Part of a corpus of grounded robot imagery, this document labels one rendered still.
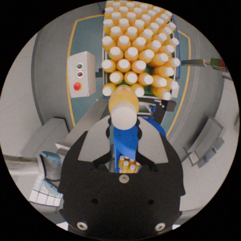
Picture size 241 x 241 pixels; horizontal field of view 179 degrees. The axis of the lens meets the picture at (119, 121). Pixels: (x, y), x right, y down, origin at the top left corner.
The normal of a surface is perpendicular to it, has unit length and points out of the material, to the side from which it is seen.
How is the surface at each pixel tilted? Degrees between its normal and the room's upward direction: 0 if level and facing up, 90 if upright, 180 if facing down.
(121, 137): 90
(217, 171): 90
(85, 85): 0
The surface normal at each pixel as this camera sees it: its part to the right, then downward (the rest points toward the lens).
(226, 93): -0.99, -0.11
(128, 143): 0.00, -0.85
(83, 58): -0.05, 0.53
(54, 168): 0.94, -0.04
